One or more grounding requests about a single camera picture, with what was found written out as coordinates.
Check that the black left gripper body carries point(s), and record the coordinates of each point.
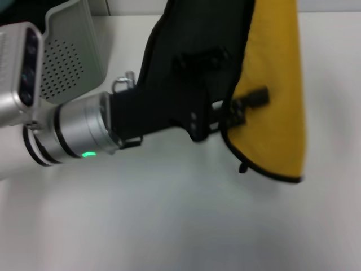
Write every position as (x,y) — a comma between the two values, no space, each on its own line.
(158,110)

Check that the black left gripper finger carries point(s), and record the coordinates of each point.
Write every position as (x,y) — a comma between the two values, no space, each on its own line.
(255,97)
(200,60)

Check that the yellow towel with black hem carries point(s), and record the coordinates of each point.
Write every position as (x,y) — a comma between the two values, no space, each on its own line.
(276,84)

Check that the grey perforated storage box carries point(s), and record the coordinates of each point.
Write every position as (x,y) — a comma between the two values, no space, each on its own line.
(84,42)

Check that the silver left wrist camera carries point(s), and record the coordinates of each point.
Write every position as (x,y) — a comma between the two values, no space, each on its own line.
(17,79)

